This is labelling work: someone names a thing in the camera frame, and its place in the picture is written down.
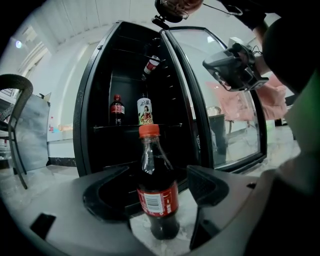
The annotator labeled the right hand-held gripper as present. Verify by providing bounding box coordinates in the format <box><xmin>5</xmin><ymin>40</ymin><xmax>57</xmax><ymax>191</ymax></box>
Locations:
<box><xmin>202</xmin><ymin>41</ymin><xmax>270</xmax><ymax>92</ymax></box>

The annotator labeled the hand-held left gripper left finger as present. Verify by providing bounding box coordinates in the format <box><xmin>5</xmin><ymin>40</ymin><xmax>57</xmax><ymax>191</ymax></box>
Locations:
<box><xmin>11</xmin><ymin>165</ymin><xmax>161</xmax><ymax>256</ymax></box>

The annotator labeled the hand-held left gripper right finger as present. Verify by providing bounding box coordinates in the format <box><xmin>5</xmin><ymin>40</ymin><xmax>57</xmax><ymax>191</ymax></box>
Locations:
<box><xmin>186</xmin><ymin>164</ymin><xmax>282</xmax><ymax>256</ymax></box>

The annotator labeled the cola bottle red cap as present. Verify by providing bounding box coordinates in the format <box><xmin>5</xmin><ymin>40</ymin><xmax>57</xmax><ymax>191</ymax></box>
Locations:
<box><xmin>136</xmin><ymin>124</ymin><xmax>181</xmax><ymax>241</ymax></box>
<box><xmin>109</xmin><ymin>94</ymin><xmax>126</xmax><ymax>127</ymax></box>

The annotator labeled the black display fridge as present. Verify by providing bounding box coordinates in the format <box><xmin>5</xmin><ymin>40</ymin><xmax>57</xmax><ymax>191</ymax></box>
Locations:
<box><xmin>72</xmin><ymin>20</ymin><xmax>268</xmax><ymax>201</ymax></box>

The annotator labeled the person's right forearm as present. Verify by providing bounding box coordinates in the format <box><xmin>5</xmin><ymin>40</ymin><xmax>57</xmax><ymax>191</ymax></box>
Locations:
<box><xmin>251</xmin><ymin>21</ymin><xmax>275</xmax><ymax>75</ymax></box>

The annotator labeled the glass fridge door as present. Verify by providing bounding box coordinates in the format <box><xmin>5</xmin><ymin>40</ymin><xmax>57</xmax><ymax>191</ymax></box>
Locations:
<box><xmin>159</xmin><ymin>26</ymin><xmax>268</xmax><ymax>175</ymax></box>

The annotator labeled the pink quilted blanket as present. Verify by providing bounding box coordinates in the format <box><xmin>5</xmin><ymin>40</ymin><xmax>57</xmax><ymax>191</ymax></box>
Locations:
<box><xmin>206</xmin><ymin>73</ymin><xmax>288</xmax><ymax>126</ymax></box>

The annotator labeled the person's dark top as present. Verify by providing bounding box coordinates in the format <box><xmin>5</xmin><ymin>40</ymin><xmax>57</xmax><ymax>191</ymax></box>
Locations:
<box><xmin>217</xmin><ymin>0</ymin><xmax>320</xmax><ymax>95</ymax></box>

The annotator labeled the black trash bin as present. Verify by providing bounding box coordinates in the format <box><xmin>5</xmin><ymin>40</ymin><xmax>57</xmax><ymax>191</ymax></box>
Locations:
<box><xmin>208</xmin><ymin>113</ymin><xmax>228</xmax><ymax>162</ymax></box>

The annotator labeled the person's head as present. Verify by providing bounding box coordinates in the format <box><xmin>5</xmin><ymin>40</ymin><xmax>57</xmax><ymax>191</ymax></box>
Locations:
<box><xmin>159</xmin><ymin>0</ymin><xmax>204</xmax><ymax>21</ymax></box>

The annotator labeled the clear water bottle red label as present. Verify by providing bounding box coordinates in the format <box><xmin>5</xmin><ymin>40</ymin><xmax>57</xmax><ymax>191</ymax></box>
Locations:
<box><xmin>142</xmin><ymin>54</ymin><xmax>161</xmax><ymax>76</ymax></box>

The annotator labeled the white label tea bottle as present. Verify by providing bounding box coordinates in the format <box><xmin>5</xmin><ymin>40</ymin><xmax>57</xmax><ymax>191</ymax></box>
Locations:
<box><xmin>136</xmin><ymin>93</ymin><xmax>154</xmax><ymax>126</ymax></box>

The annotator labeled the grey metal panel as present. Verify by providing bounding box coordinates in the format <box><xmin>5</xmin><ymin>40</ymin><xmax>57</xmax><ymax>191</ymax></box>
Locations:
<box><xmin>13</xmin><ymin>92</ymin><xmax>52</xmax><ymax>173</ymax></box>

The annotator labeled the cardboard box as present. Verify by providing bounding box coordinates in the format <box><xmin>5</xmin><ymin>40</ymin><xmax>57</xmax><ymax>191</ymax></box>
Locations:
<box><xmin>39</xmin><ymin>91</ymin><xmax>53</xmax><ymax>104</ymax></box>

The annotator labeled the dark wicker chair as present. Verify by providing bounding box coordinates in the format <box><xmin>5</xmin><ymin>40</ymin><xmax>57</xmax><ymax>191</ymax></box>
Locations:
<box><xmin>0</xmin><ymin>73</ymin><xmax>35</xmax><ymax>190</ymax></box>

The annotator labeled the black head camera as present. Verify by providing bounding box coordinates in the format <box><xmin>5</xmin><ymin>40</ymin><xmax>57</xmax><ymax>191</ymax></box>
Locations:
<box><xmin>151</xmin><ymin>14</ymin><xmax>171</xmax><ymax>30</ymax></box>

